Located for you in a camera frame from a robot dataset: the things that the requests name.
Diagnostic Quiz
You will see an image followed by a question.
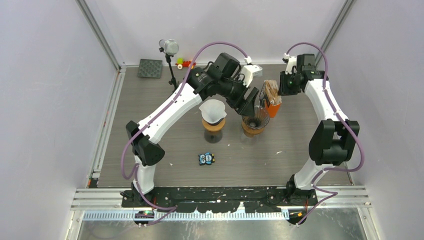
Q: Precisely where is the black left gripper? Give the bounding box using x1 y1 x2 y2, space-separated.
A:
218 75 259 118

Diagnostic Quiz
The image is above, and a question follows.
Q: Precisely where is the grey glass dripper cone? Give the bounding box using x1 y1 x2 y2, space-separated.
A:
242 105 270 129

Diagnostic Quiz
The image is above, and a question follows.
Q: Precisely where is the dark walnut dripper ring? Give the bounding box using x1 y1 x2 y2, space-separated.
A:
241 119 266 138

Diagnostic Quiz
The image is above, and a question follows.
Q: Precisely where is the white paper coffee filter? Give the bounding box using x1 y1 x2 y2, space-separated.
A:
199 99 227 125

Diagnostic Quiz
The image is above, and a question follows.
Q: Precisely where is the light wooden dripper ring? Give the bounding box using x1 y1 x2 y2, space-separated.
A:
201 116 227 133

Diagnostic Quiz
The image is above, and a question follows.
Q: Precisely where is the smoky glass carafe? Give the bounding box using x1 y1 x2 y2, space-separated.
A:
203 129 223 144

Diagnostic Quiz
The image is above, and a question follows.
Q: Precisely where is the silver microphone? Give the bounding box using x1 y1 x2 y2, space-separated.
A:
158 39 179 91

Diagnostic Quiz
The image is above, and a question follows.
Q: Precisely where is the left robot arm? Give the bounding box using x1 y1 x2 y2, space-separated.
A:
125 52 263 207

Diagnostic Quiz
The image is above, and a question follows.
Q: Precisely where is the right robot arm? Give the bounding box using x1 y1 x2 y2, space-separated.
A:
278 53 360 205

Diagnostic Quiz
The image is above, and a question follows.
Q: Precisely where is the orange coffee filter box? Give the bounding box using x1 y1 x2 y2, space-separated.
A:
259 79 282 118

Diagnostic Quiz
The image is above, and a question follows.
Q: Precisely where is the blue owl figure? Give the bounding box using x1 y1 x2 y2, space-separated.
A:
198 152 216 166

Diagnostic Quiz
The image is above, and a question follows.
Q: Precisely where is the colourful toy car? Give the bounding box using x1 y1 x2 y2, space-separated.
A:
175 57 196 70

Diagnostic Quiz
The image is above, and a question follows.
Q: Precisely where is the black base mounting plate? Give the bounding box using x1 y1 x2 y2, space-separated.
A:
120 183 318 214

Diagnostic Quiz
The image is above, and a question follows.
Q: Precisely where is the dark perforated square tray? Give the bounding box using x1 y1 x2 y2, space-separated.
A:
137 58 163 79

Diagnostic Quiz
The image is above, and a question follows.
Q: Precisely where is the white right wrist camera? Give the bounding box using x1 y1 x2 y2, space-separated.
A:
282 53 297 75

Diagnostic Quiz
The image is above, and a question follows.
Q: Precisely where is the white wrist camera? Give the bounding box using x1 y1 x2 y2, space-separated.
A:
282 53 297 75
239 56 263 88

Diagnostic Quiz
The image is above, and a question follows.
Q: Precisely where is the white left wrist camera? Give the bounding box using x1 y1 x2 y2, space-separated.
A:
239 56 263 88

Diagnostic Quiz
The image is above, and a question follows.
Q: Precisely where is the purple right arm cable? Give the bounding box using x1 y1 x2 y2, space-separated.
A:
285 42 366 226

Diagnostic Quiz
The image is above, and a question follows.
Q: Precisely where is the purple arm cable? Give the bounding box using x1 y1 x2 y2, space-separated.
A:
285 42 366 226
120 41 251 227

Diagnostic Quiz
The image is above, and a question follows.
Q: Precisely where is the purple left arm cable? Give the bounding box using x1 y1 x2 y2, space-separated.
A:
120 41 251 227

